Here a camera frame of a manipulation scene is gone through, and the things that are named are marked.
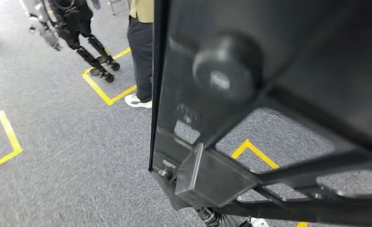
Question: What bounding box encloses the person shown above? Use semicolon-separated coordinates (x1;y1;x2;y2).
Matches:
124;0;155;109

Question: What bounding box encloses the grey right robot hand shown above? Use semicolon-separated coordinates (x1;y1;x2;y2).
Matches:
194;207;252;227

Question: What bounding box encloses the black plastic panel part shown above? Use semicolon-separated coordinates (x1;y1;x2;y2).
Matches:
148;0;372;227

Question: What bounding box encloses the black humanoid robot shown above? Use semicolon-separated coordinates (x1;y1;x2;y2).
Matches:
19;0;121;84

